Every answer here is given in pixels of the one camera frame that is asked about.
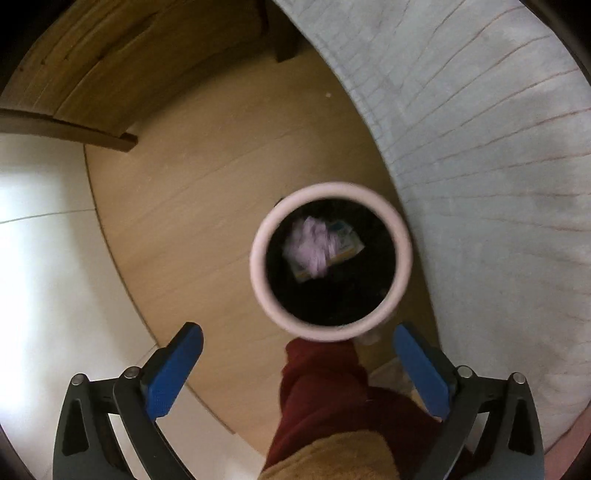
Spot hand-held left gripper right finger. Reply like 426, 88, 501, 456
393, 322, 546, 480

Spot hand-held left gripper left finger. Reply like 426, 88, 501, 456
52, 322, 204, 480

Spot pink trash bin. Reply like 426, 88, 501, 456
249, 181, 413, 344

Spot white blue medicine box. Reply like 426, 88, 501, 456
291, 220, 365, 282

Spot purple paper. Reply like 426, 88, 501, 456
283, 217, 340, 279

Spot person's red trouser leg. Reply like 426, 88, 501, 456
265, 339, 444, 480

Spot black bin liner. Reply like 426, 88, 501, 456
263, 196, 398, 328

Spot tan fleece robe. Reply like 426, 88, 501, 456
259, 431, 400, 480

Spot wooden bedside cabinet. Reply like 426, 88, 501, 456
0, 0, 278, 153

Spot dark wooden furniture leg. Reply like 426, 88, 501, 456
264, 0, 306, 64

